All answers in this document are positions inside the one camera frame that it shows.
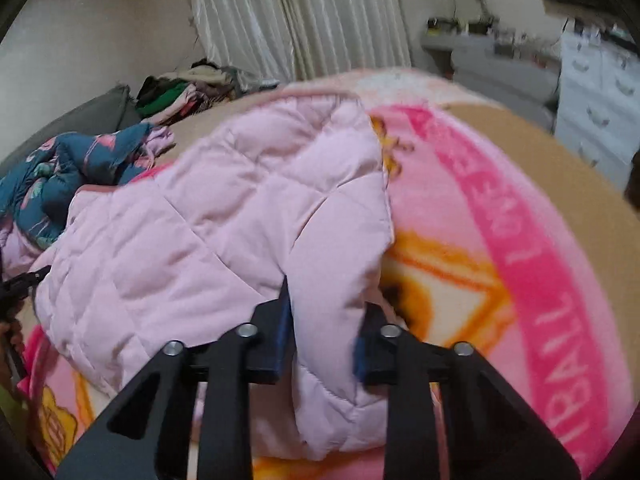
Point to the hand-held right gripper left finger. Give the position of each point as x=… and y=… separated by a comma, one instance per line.
x=284, y=330

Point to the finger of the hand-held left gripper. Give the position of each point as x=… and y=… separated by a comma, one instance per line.
x=25, y=282

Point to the person's left hand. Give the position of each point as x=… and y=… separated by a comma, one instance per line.
x=12, y=340

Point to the pink quilted jacket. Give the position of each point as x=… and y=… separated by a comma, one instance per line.
x=200, y=240

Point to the pile of clothes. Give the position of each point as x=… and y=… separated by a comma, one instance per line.
x=200, y=85

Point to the blue floral duvet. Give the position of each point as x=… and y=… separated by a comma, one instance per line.
x=60, y=170

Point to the pink printed blanket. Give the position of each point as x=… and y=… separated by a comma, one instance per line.
x=500, y=260

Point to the white pleated curtain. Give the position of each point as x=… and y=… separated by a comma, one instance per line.
x=300, y=15

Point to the grey cluttered shelf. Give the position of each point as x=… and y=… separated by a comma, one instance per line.
x=495, y=65

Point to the grey pillow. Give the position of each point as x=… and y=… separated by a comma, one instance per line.
x=65, y=125

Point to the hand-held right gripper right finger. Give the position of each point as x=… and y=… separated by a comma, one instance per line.
x=359, y=360

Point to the white drawer cabinet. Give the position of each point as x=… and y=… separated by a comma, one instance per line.
x=597, y=100

